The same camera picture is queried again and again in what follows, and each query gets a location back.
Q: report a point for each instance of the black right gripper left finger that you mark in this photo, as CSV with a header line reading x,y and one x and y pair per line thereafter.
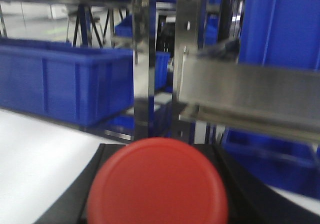
x,y
71,206

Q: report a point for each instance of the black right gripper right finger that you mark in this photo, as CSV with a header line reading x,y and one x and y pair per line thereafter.
x,y
250,201

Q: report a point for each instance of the red round button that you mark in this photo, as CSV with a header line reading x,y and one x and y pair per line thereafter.
x,y
158,181

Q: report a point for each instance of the blue bin bottom right shelf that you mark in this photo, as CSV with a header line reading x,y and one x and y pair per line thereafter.
x,y
284,164

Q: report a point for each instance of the blue bin lower left front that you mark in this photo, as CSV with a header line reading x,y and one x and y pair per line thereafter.
x,y
72,84

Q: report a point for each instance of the large blue bin right shelf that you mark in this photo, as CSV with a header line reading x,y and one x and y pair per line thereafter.
x,y
281,33

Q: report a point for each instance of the steel rack upright post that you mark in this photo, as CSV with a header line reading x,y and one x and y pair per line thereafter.
x,y
188,17

